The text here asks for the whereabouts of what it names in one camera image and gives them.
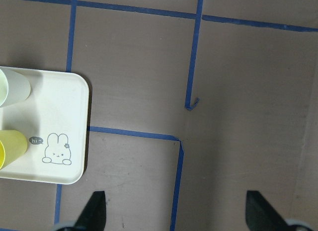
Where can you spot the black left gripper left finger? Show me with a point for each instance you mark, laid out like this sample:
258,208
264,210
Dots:
92,218

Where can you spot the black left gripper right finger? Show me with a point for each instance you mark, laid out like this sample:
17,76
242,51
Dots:
261,216

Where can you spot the yellow plastic cup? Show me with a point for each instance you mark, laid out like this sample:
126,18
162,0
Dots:
13,144

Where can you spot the cream white cup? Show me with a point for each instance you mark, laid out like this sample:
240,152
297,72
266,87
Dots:
14,87

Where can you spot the cream plastic tray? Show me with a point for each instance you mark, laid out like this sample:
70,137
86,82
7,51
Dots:
54,121

